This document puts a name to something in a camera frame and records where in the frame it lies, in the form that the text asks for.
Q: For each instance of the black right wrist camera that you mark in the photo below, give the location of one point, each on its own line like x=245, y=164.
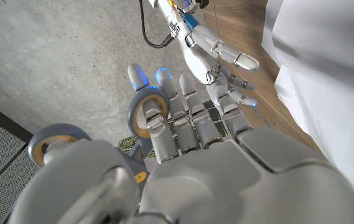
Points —
x=202, y=3

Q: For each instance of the creased white paper sheet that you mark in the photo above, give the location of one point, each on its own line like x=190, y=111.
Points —
x=335, y=124

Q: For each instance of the printed window forest backdrop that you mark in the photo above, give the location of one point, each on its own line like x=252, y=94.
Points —
x=127, y=143

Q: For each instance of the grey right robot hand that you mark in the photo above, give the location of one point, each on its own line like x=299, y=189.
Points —
x=198, y=62

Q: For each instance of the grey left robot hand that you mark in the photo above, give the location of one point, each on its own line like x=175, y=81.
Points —
x=226, y=186

